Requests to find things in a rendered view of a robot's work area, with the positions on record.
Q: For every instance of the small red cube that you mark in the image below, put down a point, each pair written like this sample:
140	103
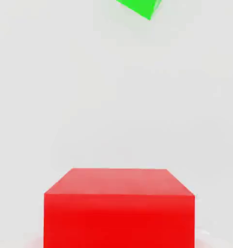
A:
119	217

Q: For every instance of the small green cube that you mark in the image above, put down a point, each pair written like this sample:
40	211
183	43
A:
142	5

